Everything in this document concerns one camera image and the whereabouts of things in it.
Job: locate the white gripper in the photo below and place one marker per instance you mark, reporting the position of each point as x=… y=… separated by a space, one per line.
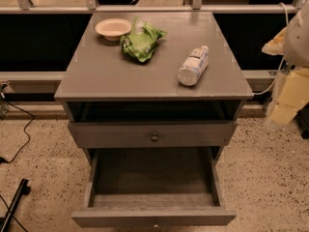
x=297 y=39

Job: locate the grey drawer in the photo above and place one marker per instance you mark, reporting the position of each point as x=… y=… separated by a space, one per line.
x=150 y=135
x=153 y=187

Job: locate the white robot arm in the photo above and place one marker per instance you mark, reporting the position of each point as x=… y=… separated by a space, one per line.
x=296 y=45

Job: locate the grey wooden drawer cabinet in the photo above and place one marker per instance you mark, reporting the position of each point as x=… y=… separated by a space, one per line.
x=102 y=85

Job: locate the grey top drawer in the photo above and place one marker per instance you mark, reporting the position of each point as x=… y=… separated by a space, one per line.
x=150 y=135

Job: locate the white plastic bottle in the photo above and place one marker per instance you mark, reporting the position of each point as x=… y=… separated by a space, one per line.
x=194 y=66

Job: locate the green chip bag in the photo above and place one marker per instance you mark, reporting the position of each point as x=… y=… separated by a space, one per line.
x=140 y=43

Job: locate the beige paper bowl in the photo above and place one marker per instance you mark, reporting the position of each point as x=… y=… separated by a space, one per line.
x=113 y=28

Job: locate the black metal floor stand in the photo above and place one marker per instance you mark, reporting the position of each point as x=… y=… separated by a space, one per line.
x=5 y=221

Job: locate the grey metal railing frame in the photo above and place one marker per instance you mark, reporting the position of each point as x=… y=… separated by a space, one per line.
x=154 y=8

